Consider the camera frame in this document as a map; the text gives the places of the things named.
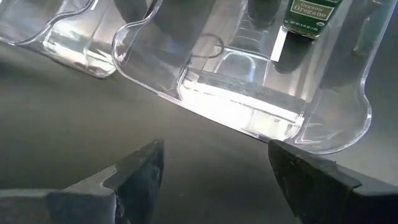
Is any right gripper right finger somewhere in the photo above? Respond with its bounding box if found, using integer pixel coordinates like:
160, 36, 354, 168
267, 139, 398, 224

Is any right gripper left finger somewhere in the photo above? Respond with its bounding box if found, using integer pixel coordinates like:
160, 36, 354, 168
0, 139, 165, 224

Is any black table mat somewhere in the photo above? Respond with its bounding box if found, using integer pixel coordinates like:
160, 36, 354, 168
0, 0, 398, 224

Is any clear plastic bin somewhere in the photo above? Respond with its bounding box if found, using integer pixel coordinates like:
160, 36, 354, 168
0, 0, 118, 78
111, 0, 398, 156

